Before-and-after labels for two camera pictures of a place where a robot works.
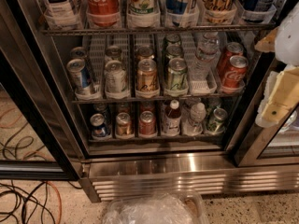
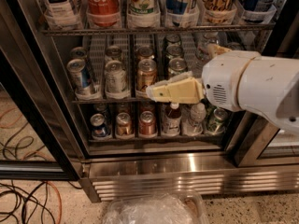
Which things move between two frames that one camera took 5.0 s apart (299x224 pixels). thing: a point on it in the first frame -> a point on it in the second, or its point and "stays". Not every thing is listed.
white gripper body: x=289 y=44 -> x=224 y=78
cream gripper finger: x=268 y=44 -> x=214 y=49
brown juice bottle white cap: x=173 y=117 stays
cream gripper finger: x=284 y=96 -> x=183 y=89
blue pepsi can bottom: x=98 y=126 stays
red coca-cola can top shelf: x=104 y=5 stays
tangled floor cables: x=22 y=203 stays
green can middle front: x=177 y=75 stays
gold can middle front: x=147 y=76 stays
